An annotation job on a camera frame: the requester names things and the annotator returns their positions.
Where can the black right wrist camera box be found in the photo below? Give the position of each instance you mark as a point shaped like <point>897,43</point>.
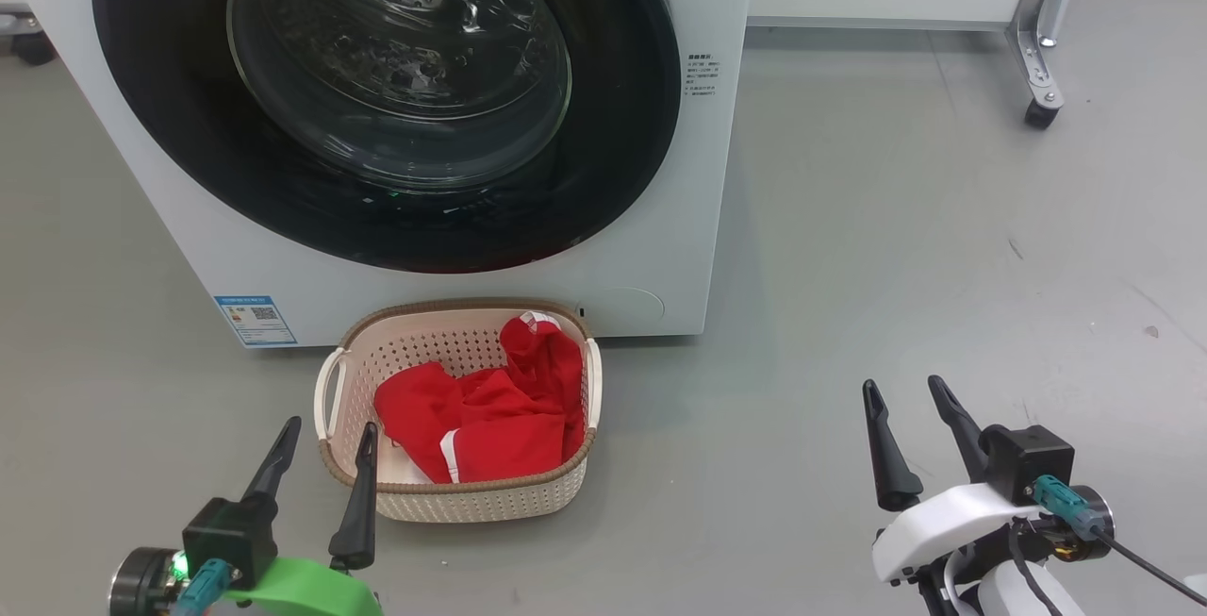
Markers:
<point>1028,465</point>

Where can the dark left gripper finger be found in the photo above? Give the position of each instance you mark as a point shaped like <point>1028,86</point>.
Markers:
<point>361,522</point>
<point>278,465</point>

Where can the red garment with white trim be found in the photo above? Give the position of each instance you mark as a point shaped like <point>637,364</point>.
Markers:
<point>509,418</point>

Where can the white front-load washing machine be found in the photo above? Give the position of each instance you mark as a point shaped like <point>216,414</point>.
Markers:
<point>660,248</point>

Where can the black caster wheel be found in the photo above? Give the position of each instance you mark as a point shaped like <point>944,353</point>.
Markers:
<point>26,42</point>

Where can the cream perforated basket brown rim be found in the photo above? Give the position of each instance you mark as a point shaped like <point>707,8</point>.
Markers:
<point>424,352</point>

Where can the metal partition leg with caster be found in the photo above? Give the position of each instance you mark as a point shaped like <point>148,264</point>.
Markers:
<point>1037,50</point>

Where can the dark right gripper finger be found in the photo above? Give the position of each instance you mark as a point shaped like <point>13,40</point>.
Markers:
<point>962,427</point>
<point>891,474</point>

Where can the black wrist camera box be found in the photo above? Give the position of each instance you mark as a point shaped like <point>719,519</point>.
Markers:
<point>1028,465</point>
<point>231,541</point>

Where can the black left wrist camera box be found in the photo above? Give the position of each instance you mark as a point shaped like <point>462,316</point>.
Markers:
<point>231,541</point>

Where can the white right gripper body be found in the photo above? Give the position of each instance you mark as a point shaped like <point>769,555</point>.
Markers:
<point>934,526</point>

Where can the black text notice sticker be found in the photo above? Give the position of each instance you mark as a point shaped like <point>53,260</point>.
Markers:
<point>702,74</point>

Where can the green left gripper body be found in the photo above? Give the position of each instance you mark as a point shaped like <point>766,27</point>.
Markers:
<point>302,592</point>

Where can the blue energy label sticker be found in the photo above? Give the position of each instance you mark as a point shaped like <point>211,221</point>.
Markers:
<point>255,321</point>

